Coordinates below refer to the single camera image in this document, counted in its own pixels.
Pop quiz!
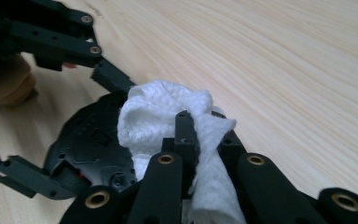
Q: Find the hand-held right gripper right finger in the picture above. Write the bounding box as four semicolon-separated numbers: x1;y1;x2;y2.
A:
218;128;328;224

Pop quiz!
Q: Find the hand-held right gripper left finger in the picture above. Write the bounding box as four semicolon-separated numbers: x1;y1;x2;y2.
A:
126;109;200;224

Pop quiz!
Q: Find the white wet wipe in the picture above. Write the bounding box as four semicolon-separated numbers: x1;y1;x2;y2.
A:
117;79;248;224

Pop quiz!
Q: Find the blue toy car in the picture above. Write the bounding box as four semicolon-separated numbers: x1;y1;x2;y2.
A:
43;90;138;201

